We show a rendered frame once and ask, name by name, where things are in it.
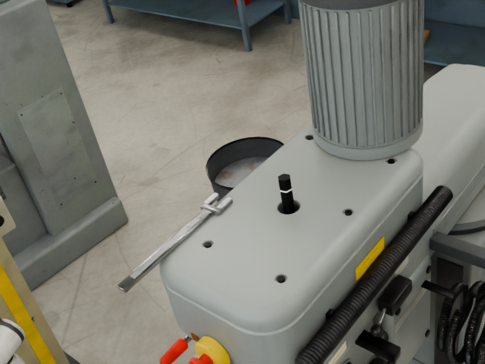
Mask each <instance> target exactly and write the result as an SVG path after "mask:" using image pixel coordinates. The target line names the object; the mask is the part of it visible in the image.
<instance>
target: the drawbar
mask: <svg viewBox="0 0 485 364"><path fill-rule="evenodd" d="M278 179H279V188H280V190H281V191H288V190H290V189H291V188H292V185H291V180H290V175H289V174H285V173H283V174H281V175H279V176H278ZM280 193H281V201H282V206H283V210H284V214H285V215H290V214H293V213H295V208H294V199H293V194H292V190H291V191H289V192H287V193H284V192H280Z"/></svg>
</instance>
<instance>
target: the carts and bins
mask: <svg viewBox="0 0 485 364"><path fill-rule="evenodd" d="M283 145H284V143H282V142H280V141H278V140H276V139H272V138H268V137H261V136H255V137H247V138H243V139H238V140H235V141H233V142H230V143H228V144H225V145H223V146H222V147H220V148H219V149H217V150H216V151H215V152H214V153H213V154H212V155H211V156H210V158H209V159H208V160H207V164H206V169H207V171H208V175H209V176H208V175H207V176H208V178H209V180H210V181H211V185H212V188H213V190H214V192H215V193H218V194H219V198H218V199H217V202H218V201H220V200H221V199H222V198H223V197H224V196H226V195H227V194H228V193H229V192H230V191H231V190H233V188H234V187H236V186H237V185H238V184H239V183H240V182H242V181H243V180H244V179H245V178H246V177H248V176H249V175H250V174H251V173H252V172H253V171H254V170H255V169H256V168H257V167H259V166H260V165H261V164H262V163H264V162H265V161H266V160H267V159H268V158H269V157H270V156H272V154H273V153H275V152H276V151H277V150H278V149H279V148H281V147H282V146H283ZM207 166H208V167H207Z"/></svg>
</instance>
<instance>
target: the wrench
mask: <svg viewBox="0 0 485 364"><path fill-rule="evenodd" d="M218 198H219V194H218V193H215V192H214V193H213V194H212V195H211V196H210V197H209V198H208V199H207V200H206V201H205V202H204V203H203V204H202V205H201V206H200V209H202V210H201V211H200V212H199V213H198V214H197V215H196V216H195V217H193V218H192V219H191V220H190V221H189V222H188V223H186V224H185V225H184V226H183V227H182V228H181V229H180V230H179V231H178V232H177V233H176V234H174V235H173V236H172V237H171V238H170V239H169V240H168V241H166V242H165V243H164V244H163V245H162V246H161V247H159V248H158V249H157V250H156V251H155V252H154V253H153V254H152V255H151V256H150V257H149V258H148V259H146V260H145V261H144V262H143V263H142V264H140V265H139V266H138V267H137V268H136V269H135V270H133V271H132V273H130V275H129V276H127V277H126V278H125V279H124V280H123V281H122V282H120V283H119V284H118V285H117V288H118V289H119V290H120V291H122V292H124V293H127V292H128V291H129V290H130V289H131V288H132V287H133V286H134V285H135V284H136V283H138V282H139V281H140V280H141V279H142V278H143V277H144V276H146V275H147V274H148V273H149V272H150V271H151V270H152V269H153V268H155V267H156V265H158V263H160V262H161V261H162V260H163V259H164V258H165V257H166V256H167V255H168V254H170V253H171V252H172V251H173V250H174V249H175V248H176V247H177V246H179V245H180V244H181V243H182V242H183V241H184V240H185V239H186V238H187V237H188V236H189V235H190V234H191V233H192V232H194V231H195V230H196V229H197V228H198V227H199V226H200V225H202V224H203V223H204V222H205V221H206V220H207V219H208V218H209V217H211V216H212V214H213V215H219V214H220V213H221V212H223V211H224V210H225V209H226V208H227V207H228V206H229V205H231V203H233V201H232V199H231V198H226V199H225V200H224V201H223V202H222V203H221V204H220V205H219V206H218V207H213V206H211V205H212V204H213V203H214V202H215V201H216V200H217V199H218Z"/></svg>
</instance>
